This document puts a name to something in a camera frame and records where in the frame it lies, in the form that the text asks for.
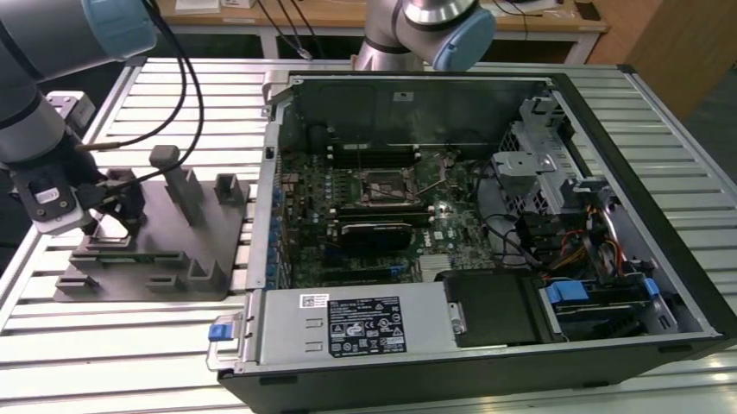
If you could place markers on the thin metal locking lever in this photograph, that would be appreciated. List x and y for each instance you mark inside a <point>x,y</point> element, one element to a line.
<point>432,186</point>

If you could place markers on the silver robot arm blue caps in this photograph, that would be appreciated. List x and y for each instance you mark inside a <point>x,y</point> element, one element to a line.
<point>35,43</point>

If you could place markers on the grey parts rack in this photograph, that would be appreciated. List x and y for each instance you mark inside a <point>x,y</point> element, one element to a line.
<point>167,259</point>

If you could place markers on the blue release latch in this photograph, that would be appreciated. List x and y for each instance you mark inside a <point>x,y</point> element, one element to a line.
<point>217,333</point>

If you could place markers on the silver power supply unit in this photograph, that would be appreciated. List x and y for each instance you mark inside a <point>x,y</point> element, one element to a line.
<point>288,328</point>

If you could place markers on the black graphics card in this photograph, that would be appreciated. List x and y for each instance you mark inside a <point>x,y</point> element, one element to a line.
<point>374,237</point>

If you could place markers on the white box black print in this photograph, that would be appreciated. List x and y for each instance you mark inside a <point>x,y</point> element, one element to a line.
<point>239,3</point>

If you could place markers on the silver chipset heatsink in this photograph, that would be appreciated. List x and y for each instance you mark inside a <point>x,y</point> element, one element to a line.
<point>436,266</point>

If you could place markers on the green motherboard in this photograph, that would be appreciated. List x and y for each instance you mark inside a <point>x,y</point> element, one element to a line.
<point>454,215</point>

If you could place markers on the black PC case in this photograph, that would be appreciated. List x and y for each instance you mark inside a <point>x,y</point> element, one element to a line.
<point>404,381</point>

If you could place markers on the black plastic shroud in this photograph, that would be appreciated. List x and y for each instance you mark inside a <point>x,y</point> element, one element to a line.
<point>496,306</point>

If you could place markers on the metal drive cage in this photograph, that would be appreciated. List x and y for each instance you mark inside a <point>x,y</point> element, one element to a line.
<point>518,168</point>

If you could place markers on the hard disk in blue carrier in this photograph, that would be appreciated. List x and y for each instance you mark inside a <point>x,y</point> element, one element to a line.
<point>567,293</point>

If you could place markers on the small black device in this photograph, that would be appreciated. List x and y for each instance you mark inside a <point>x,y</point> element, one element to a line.
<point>588,10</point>

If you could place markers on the blue plastic clip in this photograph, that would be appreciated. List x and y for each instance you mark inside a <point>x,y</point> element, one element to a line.
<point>651,288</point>

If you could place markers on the wooden cabinet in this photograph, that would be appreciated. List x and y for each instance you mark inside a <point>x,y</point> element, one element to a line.
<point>680,43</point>

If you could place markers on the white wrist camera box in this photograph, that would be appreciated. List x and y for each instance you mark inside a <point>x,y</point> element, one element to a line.
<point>55,207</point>

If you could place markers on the grey wrist camera block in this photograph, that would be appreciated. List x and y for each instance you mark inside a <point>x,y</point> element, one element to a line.
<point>73,108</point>

